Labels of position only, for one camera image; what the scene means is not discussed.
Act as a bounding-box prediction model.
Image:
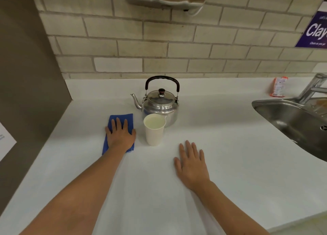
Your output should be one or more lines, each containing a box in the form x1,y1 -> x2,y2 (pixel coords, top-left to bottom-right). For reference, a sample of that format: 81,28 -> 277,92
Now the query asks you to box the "orange packet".
270,76 -> 289,98

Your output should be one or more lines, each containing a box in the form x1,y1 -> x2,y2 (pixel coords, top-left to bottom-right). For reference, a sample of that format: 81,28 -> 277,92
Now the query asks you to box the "silver kettle with black handle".
130,76 -> 180,127

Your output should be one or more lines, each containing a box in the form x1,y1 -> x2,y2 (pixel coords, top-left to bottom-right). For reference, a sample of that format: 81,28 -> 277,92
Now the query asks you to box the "silver faucet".
296,73 -> 327,105

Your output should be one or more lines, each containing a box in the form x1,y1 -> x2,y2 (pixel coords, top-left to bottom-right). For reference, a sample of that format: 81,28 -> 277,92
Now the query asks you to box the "person's right hand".
174,140 -> 211,192

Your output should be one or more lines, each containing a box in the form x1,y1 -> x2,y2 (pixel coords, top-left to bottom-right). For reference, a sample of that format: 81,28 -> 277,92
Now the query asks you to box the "person's right forearm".
190,180 -> 271,235

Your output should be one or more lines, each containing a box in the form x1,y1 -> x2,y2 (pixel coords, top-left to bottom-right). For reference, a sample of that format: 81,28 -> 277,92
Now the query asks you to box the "person's left hand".
105,117 -> 136,153

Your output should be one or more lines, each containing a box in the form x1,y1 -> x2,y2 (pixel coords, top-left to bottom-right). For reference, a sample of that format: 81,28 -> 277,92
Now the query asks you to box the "stainless steel sink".
252,98 -> 327,163

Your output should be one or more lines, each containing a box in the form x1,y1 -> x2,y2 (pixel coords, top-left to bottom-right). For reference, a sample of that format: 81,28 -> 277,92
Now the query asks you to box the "blue cloth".
102,113 -> 135,156

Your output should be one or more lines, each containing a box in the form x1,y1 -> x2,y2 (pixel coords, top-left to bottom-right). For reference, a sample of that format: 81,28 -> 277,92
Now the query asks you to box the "purple wall sign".
295,11 -> 327,49

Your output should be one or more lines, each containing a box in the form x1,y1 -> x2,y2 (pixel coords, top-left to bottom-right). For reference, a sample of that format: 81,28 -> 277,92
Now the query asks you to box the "white paper sheet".
0,122 -> 17,162

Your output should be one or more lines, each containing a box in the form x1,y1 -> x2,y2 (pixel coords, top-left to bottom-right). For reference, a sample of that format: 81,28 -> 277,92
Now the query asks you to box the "grey side panel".
0,0 -> 73,215

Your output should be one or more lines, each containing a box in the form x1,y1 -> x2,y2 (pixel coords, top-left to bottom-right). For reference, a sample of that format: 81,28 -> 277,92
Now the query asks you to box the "white paper cup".
143,113 -> 166,147

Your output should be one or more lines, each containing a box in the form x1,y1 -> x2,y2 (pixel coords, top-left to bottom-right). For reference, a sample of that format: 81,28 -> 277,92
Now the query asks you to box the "person's left forearm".
19,149 -> 129,235

